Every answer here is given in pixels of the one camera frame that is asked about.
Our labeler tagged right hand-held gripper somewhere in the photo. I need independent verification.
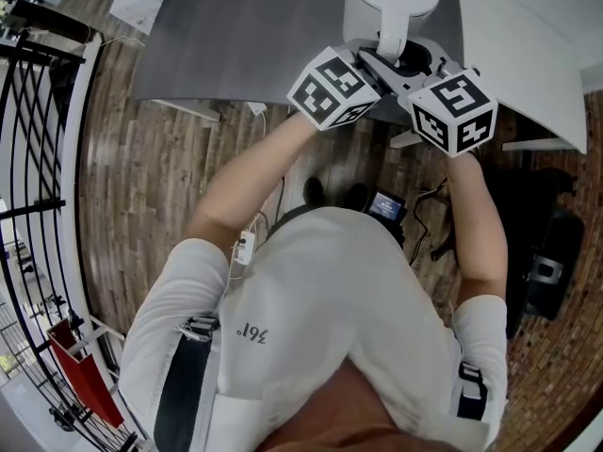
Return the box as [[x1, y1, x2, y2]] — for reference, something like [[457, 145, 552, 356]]
[[355, 40, 499, 159]]

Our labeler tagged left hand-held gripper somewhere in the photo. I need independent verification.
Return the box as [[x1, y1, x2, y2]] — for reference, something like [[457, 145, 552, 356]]
[[286, 40, 383, 133]]

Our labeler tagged white electric kettle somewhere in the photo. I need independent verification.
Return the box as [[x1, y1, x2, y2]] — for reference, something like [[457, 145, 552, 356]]
[[342, 0, 442, 60]]

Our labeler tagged person's left forearm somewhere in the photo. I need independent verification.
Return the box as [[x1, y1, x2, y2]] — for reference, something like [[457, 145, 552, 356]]
[[186, 109, 321, 253]]

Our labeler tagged person's right forearm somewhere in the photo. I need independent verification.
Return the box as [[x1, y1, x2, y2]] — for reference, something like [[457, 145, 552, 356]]
[[445, 151, 510, 303]]

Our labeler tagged white desk leg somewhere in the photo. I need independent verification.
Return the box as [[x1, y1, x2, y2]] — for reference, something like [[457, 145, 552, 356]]
[[153, 97, 222, 123], [389, 128, 425, 150], [501, 137, 575, 153]]

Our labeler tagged black shoe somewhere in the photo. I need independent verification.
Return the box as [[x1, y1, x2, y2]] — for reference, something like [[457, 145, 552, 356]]
[[345, 182, 371, 212], [302, 176, 326, 206]]

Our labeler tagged small screen device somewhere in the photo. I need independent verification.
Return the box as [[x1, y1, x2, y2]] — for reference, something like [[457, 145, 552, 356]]
[[367, 188, 408, 225]]

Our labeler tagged white hanging power adapter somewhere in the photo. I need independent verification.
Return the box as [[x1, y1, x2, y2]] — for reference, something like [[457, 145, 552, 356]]
[[236, 231, 258, 266]]

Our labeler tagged person's white shirt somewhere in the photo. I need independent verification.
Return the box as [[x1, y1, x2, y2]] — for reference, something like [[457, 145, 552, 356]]
[[117, 204, 511, 452]]

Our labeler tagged white cabinet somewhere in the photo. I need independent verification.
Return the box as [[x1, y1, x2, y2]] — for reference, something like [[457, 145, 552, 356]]
[[109, 0, 181, 36]]

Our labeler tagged black office chair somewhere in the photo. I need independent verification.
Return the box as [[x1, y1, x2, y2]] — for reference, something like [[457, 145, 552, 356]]
[[487, 166, 588, 341]]

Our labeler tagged black metal railing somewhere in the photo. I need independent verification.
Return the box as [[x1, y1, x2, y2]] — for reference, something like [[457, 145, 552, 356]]
[[0, 30, 152, 452]]

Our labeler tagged red bin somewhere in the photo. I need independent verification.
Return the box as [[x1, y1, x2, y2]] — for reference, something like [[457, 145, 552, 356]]
[[45, 320, 125, 428]]

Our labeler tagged black floor cable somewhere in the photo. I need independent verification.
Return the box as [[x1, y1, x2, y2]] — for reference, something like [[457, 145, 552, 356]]
[[408, 176, 456, 266]]

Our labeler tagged black shoulder strap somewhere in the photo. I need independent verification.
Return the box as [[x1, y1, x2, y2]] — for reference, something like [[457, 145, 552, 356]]
[[454, 360, 490, 422], [153, 315, 222, 452]]

